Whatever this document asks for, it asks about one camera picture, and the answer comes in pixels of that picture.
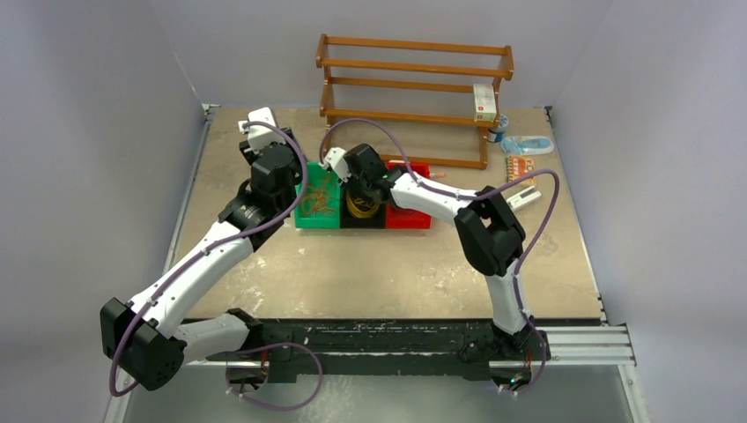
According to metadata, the white usb charger block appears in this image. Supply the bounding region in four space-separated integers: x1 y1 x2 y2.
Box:
506 186 542 212

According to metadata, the wooden two-tier shelf rack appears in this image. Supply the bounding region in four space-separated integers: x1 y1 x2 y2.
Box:
315 33 514 169

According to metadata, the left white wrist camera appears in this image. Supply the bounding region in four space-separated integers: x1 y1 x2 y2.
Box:
238 107 285 154

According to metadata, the red plastic bin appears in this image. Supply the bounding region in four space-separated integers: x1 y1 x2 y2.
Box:
385 162 432 229

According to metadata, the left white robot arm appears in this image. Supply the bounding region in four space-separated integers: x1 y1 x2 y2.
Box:
100 122 309 397

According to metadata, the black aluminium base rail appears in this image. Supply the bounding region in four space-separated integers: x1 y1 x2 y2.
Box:
119 317 637 385

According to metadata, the white red carton box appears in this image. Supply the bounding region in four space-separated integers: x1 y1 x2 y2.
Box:
472 84 499 123

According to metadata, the green plastic bin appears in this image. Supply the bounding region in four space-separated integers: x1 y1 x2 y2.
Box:
293 162 340 229

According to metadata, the orange thin cable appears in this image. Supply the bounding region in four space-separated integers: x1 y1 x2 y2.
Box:
299 172 338 217

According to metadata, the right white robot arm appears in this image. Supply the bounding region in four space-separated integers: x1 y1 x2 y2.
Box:
341 144 532 359

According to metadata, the right purple robot hose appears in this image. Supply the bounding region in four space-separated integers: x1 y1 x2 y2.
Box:
319 118 561 398

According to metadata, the yellow coiled cable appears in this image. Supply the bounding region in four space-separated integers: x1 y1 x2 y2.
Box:
345 192 381 220

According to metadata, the orange snack packet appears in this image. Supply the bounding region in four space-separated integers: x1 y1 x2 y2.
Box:
506 155 536 183

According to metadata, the black plastic bin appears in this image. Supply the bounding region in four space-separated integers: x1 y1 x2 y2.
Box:
339 182 386 229

